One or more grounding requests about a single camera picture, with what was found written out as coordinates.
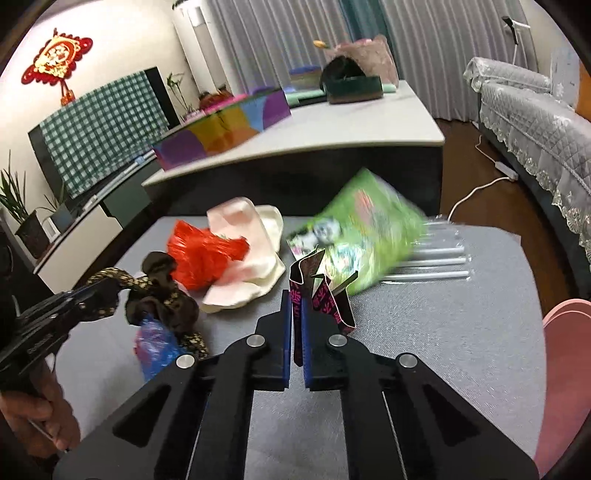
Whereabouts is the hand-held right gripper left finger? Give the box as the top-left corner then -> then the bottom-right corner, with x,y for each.
53,290 -> 296,480

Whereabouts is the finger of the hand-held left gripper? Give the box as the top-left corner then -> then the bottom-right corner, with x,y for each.
69,300 -> 122,326
58,272 -> 122,308

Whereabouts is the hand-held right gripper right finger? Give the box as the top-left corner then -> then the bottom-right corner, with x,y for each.
302,305 -> 540,480

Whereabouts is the black and pink wrapper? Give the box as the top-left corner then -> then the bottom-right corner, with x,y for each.
288,247 -> 359,368

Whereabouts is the dark gold-patterned cloth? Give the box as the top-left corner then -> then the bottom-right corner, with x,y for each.
85,251 -> 209,360

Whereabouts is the red plastic bag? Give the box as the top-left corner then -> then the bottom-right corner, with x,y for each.
167,220 -> 250,291

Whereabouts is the clear plastic packet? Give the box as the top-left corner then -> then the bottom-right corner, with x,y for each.
382,217 -> 472,283

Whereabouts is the pink plastic bin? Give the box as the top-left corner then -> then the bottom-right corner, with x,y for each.
533,299 -> 591,476

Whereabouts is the person's left forearm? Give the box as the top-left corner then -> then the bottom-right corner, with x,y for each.
0,429 -> 63,480

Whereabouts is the person's left hand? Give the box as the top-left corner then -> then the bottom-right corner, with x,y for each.
0,362 -> 81,459

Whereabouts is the television cabinet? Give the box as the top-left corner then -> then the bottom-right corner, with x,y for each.
34,157 -> 163,296

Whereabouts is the blue plastic bag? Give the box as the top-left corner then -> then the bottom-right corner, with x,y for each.
134,316 -> 186,382

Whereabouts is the cream cloth bag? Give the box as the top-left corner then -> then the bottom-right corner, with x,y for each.
201,197 -> 287,315

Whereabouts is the plant in black pot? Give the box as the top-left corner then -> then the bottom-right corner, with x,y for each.
0,151 -> 51,260

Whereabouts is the green snack packet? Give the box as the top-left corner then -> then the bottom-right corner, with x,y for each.
286,167 -> 428,296

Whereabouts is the green checkered cloth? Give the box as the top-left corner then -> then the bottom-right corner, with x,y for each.
39,71 -> 170,199

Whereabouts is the colourful cardboard box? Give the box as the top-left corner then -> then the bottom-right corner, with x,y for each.
152,89 -> 293,171

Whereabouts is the tall bamboo plant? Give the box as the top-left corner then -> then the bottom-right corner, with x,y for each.
165,71 -> 195,124

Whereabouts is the black television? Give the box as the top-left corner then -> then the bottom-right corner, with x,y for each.
28,66 -> 182,206

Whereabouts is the white coffee table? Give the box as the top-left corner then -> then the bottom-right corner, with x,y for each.
141,79 -> 445,219

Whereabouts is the red packet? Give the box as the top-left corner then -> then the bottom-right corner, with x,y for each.
198,90 -> 232,112

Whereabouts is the mint green cloth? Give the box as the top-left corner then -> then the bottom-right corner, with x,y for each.
284,90 -> 330,108

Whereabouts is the dark green round basket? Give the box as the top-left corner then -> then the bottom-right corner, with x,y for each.
318,55 -> 384,106

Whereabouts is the white tower air conditioner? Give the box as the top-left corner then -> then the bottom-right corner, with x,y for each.
173,0 -> 232,108

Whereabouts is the blue lidded bowl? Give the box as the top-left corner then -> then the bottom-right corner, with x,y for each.
288,65 -> 322,91

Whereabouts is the pink quilted bag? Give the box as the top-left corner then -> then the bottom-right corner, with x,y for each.
323,34 -> 400,89

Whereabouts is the grey curtain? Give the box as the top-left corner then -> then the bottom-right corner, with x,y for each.
379,0 -> 541,123
203,0 -> 352,99

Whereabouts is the grey quilted sofa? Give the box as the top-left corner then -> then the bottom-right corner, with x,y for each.
463,45 -> 591,320

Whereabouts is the teal curtain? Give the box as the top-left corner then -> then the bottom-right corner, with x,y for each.
344,0 -> 391,45

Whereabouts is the white floor stand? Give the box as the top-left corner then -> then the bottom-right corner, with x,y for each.
502,16 -> 530,66

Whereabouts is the red knot wall decoration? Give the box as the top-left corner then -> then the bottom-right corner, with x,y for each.
21,28 -> 93,106

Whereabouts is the white power cable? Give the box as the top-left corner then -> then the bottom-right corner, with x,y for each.
446,133 -> 509,223

